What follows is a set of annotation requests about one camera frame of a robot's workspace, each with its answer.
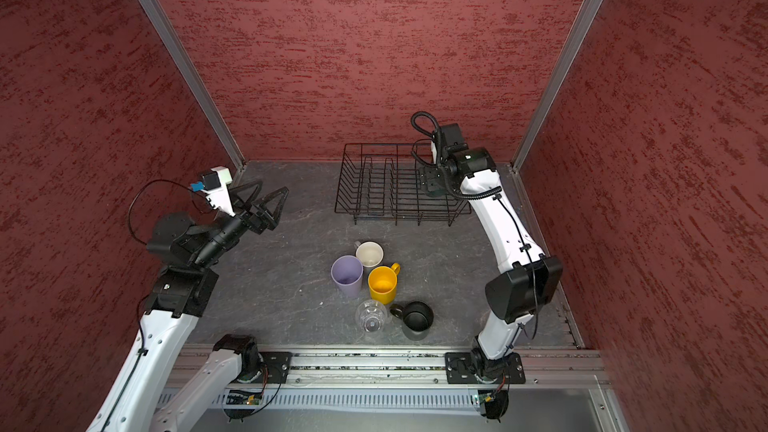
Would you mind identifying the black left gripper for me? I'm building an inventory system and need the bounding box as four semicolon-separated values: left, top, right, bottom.
195;177;291;266

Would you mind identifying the lilac plastic cup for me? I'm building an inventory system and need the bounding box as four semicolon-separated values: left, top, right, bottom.
330;255;365;298

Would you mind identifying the black mug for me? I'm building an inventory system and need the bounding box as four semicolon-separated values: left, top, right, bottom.
389;301;434;341

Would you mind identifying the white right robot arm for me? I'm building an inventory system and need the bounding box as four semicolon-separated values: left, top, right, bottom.
422;143;563;382

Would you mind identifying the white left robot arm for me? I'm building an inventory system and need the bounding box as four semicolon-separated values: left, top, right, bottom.
88;176;289;431

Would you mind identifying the small cream mug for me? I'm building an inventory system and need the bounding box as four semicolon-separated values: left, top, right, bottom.
355;241;384;271

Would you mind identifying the yellow mug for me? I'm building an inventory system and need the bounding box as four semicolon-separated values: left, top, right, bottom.
368;263;401;305

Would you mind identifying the clear glass cup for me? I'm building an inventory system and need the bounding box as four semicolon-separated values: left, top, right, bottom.
355;299;389;334

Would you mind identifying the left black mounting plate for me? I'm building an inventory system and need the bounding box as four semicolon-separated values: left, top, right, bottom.
260;351;293;384

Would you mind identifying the black mounting plate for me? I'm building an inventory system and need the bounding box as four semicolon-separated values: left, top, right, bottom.
444;348;526;385
260;351;293;384

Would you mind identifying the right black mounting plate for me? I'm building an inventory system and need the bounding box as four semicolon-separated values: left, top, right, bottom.
444;348;526;385

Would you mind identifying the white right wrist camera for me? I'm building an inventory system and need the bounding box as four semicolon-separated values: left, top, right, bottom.
432;123;469;164

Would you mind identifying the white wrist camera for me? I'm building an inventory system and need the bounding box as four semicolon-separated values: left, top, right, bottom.
190;166;235;217
432;123;469;164

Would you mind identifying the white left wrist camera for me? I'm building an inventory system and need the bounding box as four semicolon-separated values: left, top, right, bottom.
190;166;235;217

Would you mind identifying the black wire dish rack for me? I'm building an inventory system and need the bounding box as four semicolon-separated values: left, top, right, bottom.
334;139;471;225

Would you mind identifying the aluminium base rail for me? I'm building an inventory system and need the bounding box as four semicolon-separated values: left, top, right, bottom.
167;346;610;412

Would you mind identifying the left aluminium corner post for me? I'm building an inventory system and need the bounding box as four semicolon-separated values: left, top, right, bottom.
138;0;247;171

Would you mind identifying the aluminium corner post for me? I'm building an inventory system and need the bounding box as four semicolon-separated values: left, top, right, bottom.
138;0;247;171
511;0;604;175

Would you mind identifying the right aluminium corner post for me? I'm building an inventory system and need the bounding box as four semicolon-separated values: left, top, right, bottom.
511;0;604;175

